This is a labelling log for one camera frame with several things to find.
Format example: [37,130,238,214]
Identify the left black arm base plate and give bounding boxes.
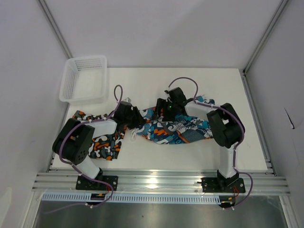
[76,175,118,191]

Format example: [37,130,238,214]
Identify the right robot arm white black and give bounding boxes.
[144,87,245,181]

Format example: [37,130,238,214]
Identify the white plastic basket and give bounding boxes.
[59,55,109,105]

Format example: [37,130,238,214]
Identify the left aluminium frame post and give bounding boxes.
[37,0,73,59]

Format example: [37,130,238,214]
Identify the orange black camo shorts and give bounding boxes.
[88,125,127,161]

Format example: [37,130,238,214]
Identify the aluminium mounting rail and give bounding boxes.
[32,169,291,196]

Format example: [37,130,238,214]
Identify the aluminium frame post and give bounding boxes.
[242,0,291,76]
[37,0,73,59]

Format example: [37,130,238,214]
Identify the blue orange patterned shorts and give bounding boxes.
[129,98,213,144]

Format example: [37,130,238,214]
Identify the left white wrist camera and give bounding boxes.
[123,97,132,103]

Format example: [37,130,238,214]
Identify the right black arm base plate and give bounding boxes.
[197,176,246,193]

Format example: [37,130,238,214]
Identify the right aluminium frame post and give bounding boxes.
[242,0,291,76]

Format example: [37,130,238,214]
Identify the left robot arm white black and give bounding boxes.
[52,101,145,182]

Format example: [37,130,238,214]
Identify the white slotted cable duct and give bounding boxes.
[41,192,221,205]

